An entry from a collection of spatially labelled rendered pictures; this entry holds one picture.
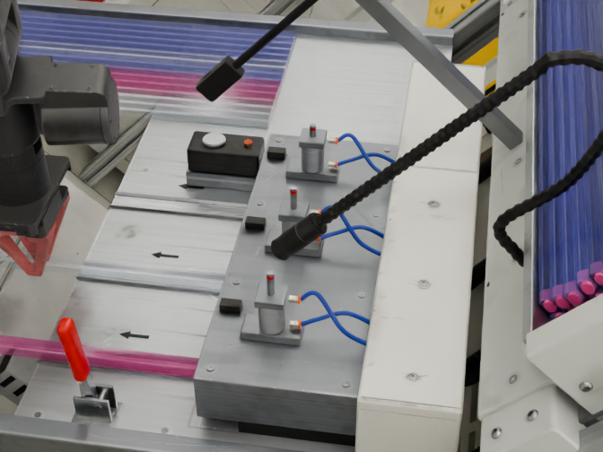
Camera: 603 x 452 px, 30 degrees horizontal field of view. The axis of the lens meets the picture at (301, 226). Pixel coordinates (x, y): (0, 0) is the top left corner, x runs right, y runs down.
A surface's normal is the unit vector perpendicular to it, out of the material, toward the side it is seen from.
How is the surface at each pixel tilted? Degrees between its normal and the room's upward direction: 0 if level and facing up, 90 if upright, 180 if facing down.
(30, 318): 0
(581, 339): 90
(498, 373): 90
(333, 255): 44
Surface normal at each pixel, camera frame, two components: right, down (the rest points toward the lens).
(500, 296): -0.72, -0.60
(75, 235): 0.68, -0.48
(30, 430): 0.00, -0.76
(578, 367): -0.16, 0.64
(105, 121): 0.00, 0.37
